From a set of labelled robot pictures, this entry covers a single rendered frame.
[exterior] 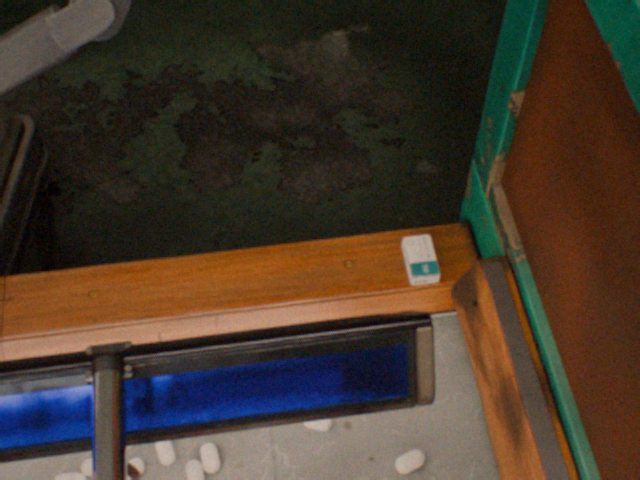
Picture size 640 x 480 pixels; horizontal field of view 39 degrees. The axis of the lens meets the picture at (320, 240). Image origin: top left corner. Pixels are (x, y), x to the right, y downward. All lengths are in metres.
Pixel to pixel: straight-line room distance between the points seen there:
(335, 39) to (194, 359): 1.92
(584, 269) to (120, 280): 0.56
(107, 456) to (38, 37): 0.52
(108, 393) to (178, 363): 0.06
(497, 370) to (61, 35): 0.57
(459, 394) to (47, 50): 0.60
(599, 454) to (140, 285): 0.56
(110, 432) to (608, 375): 0.44
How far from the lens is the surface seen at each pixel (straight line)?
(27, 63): 1.02
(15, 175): 1.84
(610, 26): 0.73
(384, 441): 1.03
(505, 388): 0.96
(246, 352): 0.66
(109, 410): 0.64
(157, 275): 1.12
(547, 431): 0.93
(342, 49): 2.49
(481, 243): 1.14
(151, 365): 0.67
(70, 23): 0.98
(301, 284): 1.09
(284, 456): 1.02
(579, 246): 0.86
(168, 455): 1.02
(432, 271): 1.09
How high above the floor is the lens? 1.69
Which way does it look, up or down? 55 degrees down
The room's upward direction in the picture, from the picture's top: straight up
